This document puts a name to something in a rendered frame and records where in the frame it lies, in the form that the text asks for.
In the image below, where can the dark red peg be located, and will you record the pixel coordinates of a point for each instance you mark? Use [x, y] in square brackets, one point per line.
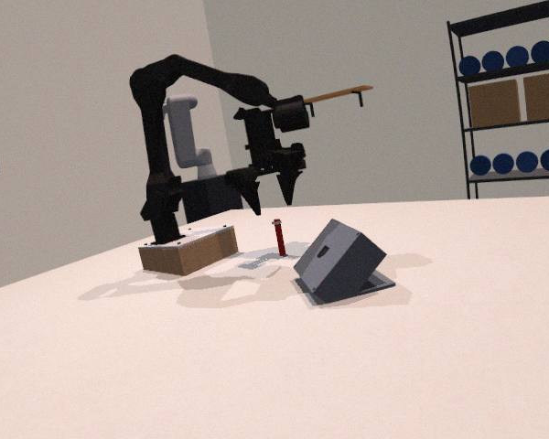
[279, 236]

